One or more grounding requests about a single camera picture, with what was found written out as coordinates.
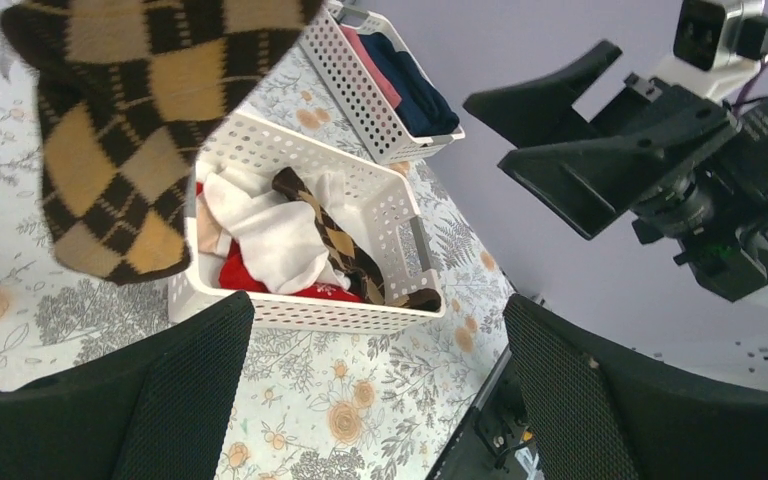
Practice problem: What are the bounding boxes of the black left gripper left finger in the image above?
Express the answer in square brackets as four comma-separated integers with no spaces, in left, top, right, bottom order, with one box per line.
[0,292,255,479]

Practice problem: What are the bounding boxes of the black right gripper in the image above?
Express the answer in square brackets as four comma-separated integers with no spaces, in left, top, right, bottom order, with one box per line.
[463,40,768,240]

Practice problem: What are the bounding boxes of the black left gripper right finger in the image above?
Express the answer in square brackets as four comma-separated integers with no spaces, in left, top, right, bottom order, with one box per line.
[503,294,768,479]

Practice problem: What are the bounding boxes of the brown argyle sock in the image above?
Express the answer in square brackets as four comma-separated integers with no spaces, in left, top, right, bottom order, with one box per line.
[0,0,322,285]
[272,167,443,312]

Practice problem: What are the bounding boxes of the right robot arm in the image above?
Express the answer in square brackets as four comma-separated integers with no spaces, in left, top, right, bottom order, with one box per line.
[464,41,768,391]

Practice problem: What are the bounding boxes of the navy garment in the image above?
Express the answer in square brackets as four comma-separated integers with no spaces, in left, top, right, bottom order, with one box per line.
[359,33,460,137]

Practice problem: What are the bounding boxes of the red snowflake sock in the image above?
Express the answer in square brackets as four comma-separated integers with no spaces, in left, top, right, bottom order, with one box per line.
[194,181,365,305]

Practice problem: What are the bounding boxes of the white basket with clothes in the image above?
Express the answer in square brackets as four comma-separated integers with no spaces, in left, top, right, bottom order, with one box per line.
[299,1,466,165]

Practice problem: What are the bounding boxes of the pink garment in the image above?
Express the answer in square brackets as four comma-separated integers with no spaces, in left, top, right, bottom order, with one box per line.
[340,25,402,108]

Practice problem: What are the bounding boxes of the white sock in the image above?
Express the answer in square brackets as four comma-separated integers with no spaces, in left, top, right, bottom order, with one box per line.
[195,161,353,297]

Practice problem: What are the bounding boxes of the floral grey tablecloth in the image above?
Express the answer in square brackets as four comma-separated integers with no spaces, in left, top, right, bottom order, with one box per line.
[0,2,512,479]

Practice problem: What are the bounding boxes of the white perforated sock basket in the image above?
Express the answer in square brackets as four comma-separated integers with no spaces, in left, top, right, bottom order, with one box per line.
[193,110,446,335]

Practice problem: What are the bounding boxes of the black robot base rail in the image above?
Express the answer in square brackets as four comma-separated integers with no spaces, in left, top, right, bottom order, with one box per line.
[427,349,544,480]

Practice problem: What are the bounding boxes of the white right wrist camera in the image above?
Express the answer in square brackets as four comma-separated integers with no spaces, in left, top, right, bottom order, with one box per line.
[652,0,768,111]

